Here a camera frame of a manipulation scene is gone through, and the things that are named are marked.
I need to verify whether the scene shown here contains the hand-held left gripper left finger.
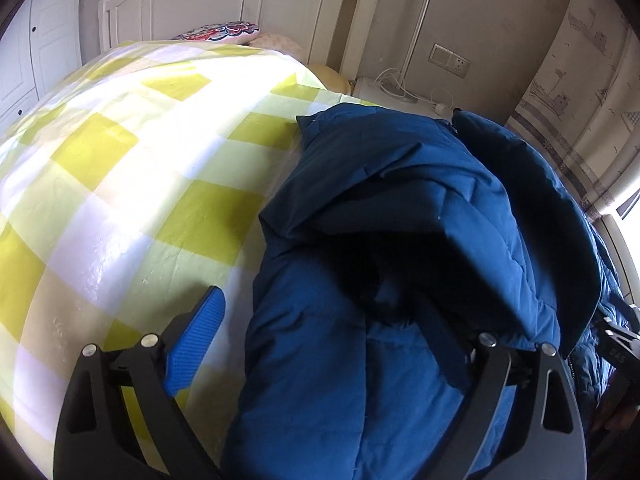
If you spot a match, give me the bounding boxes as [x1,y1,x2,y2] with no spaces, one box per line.
[54,286,227,480]

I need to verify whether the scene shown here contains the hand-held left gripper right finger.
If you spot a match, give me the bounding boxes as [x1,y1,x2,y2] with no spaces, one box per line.
[440,332,588,480]

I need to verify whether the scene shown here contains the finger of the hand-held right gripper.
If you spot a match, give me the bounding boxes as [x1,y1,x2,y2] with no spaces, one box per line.
[591,301,640,411]

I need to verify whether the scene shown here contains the blue down jacket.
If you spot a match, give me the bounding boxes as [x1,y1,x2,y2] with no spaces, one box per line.
[222,102,632,480]

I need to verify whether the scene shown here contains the yellow checkered blanket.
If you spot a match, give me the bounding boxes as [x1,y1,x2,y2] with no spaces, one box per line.
[0,40,382,466]

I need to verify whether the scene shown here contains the printed curtain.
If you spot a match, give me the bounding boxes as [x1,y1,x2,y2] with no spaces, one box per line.
[502,0,640,222]

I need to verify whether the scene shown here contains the yellow pillow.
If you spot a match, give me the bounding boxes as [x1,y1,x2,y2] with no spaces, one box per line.
[310,63,352,95]

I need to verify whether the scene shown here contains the pink pillow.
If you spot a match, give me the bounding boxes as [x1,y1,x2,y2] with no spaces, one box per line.
[247,32,307,64]

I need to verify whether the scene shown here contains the white nightstand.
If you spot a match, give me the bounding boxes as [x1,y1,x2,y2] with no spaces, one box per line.
[352,76,461,121]

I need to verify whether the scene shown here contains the floral patterned pillow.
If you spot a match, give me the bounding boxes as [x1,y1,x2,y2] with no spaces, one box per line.
[172,21,261,46]

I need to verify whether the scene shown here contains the white wardrobe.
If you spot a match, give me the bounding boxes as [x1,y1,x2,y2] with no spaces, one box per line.
[0,0,86,131]

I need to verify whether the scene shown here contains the metal pole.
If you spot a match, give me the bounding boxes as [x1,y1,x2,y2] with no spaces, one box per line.
[402,0,434,98]

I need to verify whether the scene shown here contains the white cable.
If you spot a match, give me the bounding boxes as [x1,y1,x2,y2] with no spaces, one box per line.
[372,67,454,114]

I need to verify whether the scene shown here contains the wall switch and socket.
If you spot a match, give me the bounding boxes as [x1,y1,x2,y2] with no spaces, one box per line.
[431,43,474,77]

